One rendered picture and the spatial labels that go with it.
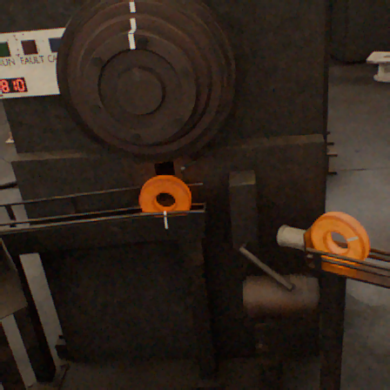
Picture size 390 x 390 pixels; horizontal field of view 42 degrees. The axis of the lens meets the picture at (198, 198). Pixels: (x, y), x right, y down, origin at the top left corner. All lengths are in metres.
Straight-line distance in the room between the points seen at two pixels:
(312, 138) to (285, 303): 0.49
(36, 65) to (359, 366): 1.49
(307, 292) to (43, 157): 0.89
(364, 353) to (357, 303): 0.28
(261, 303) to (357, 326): 0.74
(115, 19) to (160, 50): 0.14
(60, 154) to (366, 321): 1.35
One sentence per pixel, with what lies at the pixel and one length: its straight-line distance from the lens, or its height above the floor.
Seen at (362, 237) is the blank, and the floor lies 0.75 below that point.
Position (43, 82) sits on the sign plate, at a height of 1.10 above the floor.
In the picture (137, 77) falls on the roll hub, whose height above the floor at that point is 1.15.
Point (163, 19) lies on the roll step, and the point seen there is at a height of 1.27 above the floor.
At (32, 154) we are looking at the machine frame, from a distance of 1.71.
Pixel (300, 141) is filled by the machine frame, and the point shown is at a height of 0.87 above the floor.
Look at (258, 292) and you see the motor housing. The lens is 1.51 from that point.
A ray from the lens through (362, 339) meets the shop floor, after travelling 2.14.
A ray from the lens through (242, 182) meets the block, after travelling 1.48.
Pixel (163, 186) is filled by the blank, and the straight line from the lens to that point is 1.52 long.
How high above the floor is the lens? 1.48
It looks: 29 degrees down
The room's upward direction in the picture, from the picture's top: 6 degrees counter-clockwise
